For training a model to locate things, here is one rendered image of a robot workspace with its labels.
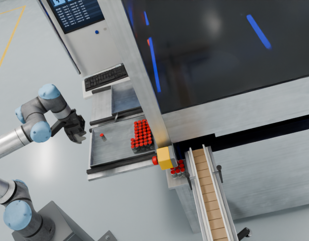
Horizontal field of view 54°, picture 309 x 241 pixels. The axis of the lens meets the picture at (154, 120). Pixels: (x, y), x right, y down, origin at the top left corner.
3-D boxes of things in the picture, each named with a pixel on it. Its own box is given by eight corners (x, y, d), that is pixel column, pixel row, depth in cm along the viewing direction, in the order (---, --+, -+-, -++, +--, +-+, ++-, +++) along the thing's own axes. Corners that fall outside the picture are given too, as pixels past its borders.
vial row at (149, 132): (151, 123, 167) (149, 117, 164) (154, 148, 155) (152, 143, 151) (147, 124, 167) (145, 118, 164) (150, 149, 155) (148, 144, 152)
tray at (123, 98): (163, 75, 192) (162, 71, 190) (169, 103, 174) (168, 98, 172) (113, 89, 196) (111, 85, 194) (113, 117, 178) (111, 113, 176)
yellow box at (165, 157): (175, 154, 140) (171, 144, 134) (177, 167, 135) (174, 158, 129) (159, 158, 140) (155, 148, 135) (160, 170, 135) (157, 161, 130)
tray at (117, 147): (151, 117, 170) (149, 114, 167) (156, 155, 152) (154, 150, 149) (94, 132, 174) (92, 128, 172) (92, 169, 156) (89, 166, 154)
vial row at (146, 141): (147, 124, 167) (145, 118, 164) (150, 149, 155) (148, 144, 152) (143, 125, 168) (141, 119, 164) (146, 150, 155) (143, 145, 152)
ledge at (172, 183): (193, 159, 147) (193, 158, 145) (199, 183, 138) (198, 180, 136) (165, 166, 148) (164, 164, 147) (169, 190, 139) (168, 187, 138)
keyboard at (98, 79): (135, 61, 223) (134, 59, 221) (139, 72, 213) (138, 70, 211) (84, 80, 224) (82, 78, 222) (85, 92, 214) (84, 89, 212)
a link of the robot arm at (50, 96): (33, 89, 125) (51, 79, 127) (47, 107, 133) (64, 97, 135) (38, 98, 120) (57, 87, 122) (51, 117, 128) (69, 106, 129)
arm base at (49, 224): (33, 255, 143) (21, 247, 136) (22, 233, 152) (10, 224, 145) (60, 232, 147) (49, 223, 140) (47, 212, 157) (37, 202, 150)
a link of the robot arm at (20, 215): (21, 242, 138) (3, 230, 128) (15, 219, 147) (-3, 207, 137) (44, 226, 140) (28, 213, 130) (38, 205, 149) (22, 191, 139)
